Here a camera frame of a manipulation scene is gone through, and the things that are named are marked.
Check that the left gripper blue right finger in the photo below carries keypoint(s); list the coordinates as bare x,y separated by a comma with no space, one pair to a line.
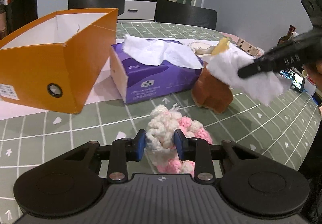
182,145

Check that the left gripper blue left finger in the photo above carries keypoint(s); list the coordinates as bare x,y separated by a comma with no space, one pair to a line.
138,145

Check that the pink white crochet toy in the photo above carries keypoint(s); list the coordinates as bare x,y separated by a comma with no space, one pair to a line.
160,144

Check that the white fluffy cloth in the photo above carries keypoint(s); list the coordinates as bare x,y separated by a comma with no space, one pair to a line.
263,87

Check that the brown bear-shaped sponge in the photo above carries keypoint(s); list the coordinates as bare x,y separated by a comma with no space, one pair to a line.
211,93

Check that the yellow cloth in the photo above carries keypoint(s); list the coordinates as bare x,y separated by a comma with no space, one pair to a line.
222,46

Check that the white drawstring pouch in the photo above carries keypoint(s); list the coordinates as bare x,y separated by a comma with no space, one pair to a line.
200,48

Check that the person's right hand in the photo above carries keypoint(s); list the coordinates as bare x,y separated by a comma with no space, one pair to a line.
314,71

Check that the dark sauce bottle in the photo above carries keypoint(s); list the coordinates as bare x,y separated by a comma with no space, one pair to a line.
289,35

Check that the smartphone on stand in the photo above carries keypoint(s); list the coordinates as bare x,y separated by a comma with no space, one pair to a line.
297,80

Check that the purple tissue box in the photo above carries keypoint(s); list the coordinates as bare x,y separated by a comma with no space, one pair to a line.
148,68

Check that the green checkered tablecloth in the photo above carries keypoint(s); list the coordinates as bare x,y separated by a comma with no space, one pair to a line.
283,131

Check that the orange cardboard storage box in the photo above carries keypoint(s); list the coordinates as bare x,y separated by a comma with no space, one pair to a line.
91,28

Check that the black chair right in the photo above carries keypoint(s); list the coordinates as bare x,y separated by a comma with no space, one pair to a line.
176,13

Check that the black chair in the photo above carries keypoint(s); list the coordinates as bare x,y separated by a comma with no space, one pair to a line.
81,4
176,13

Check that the white drawer cabinet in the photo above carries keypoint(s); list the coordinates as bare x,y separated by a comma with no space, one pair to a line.
138,10

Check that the black chair left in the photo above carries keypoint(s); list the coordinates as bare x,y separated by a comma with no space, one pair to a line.
81,4

